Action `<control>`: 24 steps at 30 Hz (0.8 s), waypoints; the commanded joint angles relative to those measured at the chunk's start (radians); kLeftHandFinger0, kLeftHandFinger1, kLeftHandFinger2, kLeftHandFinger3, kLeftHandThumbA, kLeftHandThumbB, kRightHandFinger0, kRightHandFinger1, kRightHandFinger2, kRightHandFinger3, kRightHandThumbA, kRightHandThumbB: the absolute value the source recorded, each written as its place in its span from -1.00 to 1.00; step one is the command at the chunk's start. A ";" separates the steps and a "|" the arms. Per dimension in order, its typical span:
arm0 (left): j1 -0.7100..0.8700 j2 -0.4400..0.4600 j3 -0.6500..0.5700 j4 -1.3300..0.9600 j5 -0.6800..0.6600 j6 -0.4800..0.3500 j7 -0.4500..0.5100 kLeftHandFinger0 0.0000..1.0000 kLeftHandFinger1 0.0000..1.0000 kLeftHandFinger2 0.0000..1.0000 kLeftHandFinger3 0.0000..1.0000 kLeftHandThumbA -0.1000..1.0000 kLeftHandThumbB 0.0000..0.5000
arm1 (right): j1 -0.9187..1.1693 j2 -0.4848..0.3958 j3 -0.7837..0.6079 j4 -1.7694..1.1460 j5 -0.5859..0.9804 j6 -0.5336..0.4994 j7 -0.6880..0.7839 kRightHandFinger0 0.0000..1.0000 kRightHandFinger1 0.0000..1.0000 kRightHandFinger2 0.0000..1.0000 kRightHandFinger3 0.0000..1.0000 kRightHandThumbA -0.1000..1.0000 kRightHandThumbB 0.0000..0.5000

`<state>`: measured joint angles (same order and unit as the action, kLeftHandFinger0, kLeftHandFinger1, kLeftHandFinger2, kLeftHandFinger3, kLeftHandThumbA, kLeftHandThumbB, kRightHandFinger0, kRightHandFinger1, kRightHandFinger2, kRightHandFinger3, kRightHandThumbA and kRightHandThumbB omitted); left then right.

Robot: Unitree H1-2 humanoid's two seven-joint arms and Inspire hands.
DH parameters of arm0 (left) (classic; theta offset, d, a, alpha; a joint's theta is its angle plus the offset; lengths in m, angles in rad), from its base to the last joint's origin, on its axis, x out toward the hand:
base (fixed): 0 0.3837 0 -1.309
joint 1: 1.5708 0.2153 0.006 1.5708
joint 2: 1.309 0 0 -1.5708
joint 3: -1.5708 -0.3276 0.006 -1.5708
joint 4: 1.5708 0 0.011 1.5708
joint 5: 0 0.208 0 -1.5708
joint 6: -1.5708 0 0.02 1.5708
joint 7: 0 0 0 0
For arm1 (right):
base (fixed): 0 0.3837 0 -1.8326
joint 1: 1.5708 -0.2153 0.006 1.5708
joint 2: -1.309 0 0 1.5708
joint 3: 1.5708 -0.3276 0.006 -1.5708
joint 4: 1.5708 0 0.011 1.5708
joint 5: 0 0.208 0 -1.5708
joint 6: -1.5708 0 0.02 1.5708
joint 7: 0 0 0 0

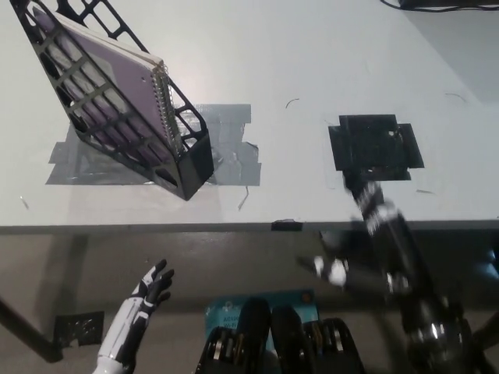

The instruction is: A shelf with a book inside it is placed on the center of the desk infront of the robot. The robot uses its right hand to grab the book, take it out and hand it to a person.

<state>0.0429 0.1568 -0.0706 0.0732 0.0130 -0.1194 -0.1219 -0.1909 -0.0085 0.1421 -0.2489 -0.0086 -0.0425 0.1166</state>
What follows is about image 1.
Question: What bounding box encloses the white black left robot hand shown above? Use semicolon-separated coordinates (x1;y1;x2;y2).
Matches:
96;259;175;369

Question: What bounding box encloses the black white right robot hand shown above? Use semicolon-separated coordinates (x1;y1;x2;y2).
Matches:
296;171;465;342

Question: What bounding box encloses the purple spiral notebook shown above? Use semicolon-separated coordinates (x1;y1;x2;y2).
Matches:
29;7;186;172

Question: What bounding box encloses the black desk leg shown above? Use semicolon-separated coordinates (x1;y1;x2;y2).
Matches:
0;295;64;364
469;319;499;374

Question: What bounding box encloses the black teal robot torso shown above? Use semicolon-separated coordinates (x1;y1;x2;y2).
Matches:
196;288;366;374

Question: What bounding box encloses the black lattice file shelf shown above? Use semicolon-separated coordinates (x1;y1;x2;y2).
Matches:
9;0;214;203

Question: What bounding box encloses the black floor tape patch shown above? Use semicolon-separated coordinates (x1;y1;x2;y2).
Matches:
52;310;105;348

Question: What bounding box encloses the large black tape patch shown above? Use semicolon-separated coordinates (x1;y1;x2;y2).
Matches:
327;113;425;182

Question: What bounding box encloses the grey tape patch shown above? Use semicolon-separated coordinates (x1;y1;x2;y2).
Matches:
45;103;263;187

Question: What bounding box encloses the black flat device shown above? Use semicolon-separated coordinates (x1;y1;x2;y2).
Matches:
397;0;499;11

